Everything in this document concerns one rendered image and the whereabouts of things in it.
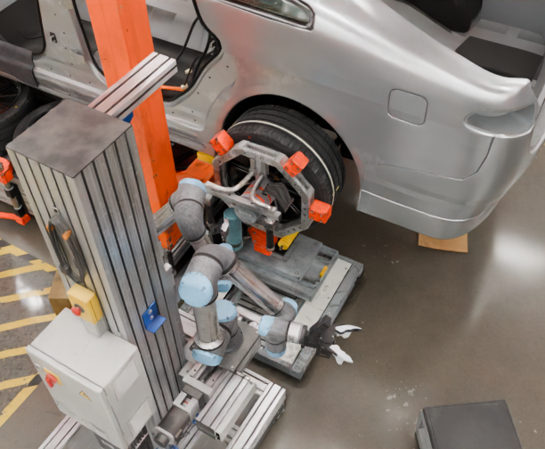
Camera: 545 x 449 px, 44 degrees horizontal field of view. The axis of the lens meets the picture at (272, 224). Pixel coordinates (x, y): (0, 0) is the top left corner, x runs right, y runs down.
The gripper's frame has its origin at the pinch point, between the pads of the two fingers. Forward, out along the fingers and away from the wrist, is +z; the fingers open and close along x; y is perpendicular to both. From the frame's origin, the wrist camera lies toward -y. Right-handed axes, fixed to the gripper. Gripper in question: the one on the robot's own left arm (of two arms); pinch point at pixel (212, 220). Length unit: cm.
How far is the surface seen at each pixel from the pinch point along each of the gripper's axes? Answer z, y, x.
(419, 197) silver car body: -29, -16, 94
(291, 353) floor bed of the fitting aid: -39, 75, 29
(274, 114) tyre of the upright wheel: 27, -35, 40
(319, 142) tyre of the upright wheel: 10, -27, 57
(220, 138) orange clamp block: 24.8, -28.4, 12.2
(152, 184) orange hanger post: 15.2, -16.8, -23.9
